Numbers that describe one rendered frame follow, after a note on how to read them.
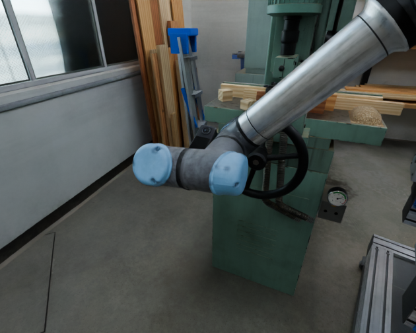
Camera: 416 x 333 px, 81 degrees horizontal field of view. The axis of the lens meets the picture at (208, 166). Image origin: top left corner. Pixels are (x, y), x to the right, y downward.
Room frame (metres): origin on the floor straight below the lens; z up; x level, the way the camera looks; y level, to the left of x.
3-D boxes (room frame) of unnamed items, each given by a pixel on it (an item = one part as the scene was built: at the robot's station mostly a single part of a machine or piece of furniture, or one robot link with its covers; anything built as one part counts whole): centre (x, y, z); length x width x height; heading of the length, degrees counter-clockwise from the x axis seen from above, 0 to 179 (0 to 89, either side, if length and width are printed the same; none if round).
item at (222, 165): (0.39, -0.02, 0.94); 0.11 x 0.11 x 0.08; 69
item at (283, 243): (1.08, -0.34, 0.36); 0.58 x 0.45 x 0.71; 156
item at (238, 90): (0.97, -0.33, 0.93); 0.60 x 0.02 x 0.05; 66
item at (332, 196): (0.67, -0.44, 0.65); 0.06 x 0.04 x 0.08; 66
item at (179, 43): (1.84, 0.11, 0.58); 0.27 x 0.25 x 1.16; 72
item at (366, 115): (0.78, -0.52, 0.92); 0.14 x 0.09 x 0.04; 156
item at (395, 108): (0.92, -0.40, 0.92); 0.55 x 0.02 x 0.04; 66
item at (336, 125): (0.86, -0.28, 0.87); 0.61 x 0.30 x 0.06; 66
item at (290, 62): (0.99, -0.30, 1.03); 0.14 x 0.07 x 0.09; 156
